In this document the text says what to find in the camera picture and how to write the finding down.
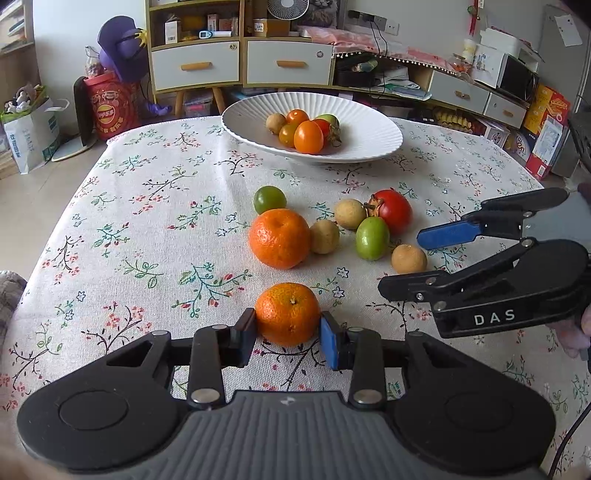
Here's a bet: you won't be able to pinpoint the red tomato with dry calyx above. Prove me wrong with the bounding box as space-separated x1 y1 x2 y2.
364 189 413 236

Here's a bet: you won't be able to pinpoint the clear storage box pink contents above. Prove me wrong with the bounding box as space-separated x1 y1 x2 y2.
184 90 214 119

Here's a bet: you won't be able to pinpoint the white paper note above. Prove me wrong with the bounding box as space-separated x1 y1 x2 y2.
551 14 584 47

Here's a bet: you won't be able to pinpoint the low wooden bench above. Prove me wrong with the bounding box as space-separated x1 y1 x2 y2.
332 58 532 131

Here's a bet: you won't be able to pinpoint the stack of papers and bags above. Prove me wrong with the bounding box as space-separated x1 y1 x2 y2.
369 65 433 100

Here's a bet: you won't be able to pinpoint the wooden cabinet with shelves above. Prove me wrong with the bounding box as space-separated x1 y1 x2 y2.
145 0 337 118

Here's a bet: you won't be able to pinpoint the grey refrigerator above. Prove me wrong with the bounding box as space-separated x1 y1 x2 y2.
538 4 591 178

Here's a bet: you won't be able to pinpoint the framed cat picture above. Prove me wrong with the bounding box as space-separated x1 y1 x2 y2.
308 0 350 27

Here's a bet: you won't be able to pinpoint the purple plush toy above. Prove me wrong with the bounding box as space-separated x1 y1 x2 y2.
96 15 149 85

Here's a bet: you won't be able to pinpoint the grey knitted cushion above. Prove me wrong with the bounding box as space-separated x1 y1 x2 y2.
0 270 29 344

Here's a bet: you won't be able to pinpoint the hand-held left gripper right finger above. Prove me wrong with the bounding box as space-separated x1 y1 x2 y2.
320 311 467 412

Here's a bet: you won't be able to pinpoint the orange mandarin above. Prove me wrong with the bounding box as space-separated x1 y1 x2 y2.
255 282 321 347
249 208 311 270

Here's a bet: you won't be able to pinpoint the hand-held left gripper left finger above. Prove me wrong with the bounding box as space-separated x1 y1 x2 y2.
105 307 258 412

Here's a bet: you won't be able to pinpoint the red tomato with green stem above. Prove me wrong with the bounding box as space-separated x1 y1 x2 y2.
313 119 343 148

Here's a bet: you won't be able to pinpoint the grey plush toys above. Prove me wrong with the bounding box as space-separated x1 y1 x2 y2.
4 84 47 112

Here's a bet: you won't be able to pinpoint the white printed box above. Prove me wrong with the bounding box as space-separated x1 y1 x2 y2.
475 117 512 149

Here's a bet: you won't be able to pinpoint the red hanging ornament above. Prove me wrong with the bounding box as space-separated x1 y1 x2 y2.
465 0 482 37

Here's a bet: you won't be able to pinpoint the brown cardboard box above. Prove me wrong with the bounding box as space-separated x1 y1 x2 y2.
252 17 293 38

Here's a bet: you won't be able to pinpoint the yellow egg carton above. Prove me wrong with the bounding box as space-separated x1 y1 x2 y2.
433 108 477 136

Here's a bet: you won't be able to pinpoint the black bag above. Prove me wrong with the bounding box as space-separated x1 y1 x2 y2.
333 68 378 88

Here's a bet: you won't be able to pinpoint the white bench drawer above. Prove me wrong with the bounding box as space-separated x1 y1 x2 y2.
427 71 491 114
485 95 528 130

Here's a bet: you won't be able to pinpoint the white drawer orange handle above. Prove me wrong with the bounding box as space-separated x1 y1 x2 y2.
246 41 334 87
151 42 241 92

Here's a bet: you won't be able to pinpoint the red yellow cardboard box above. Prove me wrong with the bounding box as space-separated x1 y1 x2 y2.
524 83 574 181

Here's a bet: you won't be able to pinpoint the white paper shopping bag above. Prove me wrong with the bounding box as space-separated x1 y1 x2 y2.
0 85 71 175

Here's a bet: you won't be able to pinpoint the white ribbed plate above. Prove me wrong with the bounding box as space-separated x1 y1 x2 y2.
222 92 404 164

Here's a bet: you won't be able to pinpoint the pink cloth with pompoms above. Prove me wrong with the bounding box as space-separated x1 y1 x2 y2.
298 25 462 77

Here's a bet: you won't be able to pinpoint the small pink box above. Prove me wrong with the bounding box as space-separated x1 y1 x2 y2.
207 14 238 33

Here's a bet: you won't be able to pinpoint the red printed bucket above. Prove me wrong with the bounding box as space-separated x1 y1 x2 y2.
83 73 139 141

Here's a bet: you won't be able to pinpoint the small white desk fan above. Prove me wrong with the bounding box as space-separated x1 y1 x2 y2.
268 0 309 20

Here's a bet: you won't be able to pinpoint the floral tablecloth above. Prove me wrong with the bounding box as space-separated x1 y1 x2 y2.
0 115 591 480

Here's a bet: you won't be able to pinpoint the black panel on white base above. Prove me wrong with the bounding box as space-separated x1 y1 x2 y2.
51 75 99 162

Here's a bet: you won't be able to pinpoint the white microwave oven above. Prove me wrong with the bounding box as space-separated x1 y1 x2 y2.
473 44 541 103

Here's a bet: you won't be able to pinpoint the small round green tomato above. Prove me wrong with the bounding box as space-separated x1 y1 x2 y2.
253 185 287 216

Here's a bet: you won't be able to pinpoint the wooden bookshelf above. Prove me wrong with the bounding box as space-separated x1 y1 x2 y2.
0 0 37 181

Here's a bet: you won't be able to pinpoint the person's right hand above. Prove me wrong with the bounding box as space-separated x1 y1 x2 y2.
549 182 591 361

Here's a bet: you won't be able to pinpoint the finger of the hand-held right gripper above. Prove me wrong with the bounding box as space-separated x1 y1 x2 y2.
378 237 539 305
417 187 570 251

